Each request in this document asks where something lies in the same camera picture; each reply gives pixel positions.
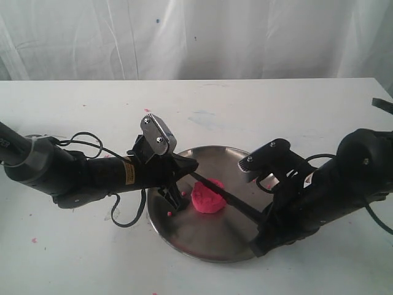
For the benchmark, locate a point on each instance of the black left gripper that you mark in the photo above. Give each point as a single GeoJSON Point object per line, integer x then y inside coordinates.
{"type": "Point", "coordinates": [94, 179]}

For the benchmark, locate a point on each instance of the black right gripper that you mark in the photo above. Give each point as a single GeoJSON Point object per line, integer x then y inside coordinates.
{"type": "Point", "coordinates": [302, 206]}

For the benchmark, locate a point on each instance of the black knife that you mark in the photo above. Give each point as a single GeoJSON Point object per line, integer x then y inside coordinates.
{"type": "Point", "coordinates": [241, 206]}

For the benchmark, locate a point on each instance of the pink dough lump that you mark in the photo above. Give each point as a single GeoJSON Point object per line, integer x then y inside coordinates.
{"type": "Point", "coordinates": [205, 200]}

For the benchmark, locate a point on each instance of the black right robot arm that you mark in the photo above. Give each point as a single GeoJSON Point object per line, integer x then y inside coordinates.
{"type": "Point", "coordinates": [364, 158]}

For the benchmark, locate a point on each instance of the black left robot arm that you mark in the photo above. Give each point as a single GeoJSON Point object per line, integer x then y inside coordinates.
{"type": "Point", "coordinates": [36, 161]}

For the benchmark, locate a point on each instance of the round steel plate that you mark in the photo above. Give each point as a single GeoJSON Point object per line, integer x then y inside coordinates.
{"type": "Point", "coordinates": [220, 237]}

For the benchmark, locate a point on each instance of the white plastic backdrop sheet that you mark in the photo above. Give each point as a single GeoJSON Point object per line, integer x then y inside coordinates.
{"type": "Point", "coordinates": [143, 40]}

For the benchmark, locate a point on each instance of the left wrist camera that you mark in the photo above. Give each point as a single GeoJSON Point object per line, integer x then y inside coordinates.
{"type": "Point", "coordinates": [158, 135]}

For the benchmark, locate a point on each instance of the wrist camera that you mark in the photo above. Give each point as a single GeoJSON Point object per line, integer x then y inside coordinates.
{"type": "Point", "coordinates": [158, 135]}
{"type": "Point", "coordinates": [276, 159]}

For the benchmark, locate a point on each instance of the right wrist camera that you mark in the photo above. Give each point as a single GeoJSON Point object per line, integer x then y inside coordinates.
{"type": "Point", "coordinates": [276, 159]}

